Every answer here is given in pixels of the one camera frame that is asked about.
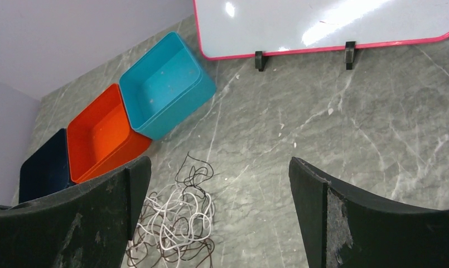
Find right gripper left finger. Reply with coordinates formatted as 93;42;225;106
0;156;152;267

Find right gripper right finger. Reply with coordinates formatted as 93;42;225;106
289;157;449;267

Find dark navy square tray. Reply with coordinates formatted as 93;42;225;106
18;128;75;203

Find black cable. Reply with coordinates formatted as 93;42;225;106
174;152;215;197

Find teal square tray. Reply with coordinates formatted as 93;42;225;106
119;32;216;140

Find brown cable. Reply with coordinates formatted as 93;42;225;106
126;199;216;268

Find orange square tray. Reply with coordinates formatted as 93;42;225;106
66;84;152;184

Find pink framed whiteboard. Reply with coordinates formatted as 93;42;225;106
194;1;449;71

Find white cable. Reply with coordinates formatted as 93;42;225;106
129;183;216;268

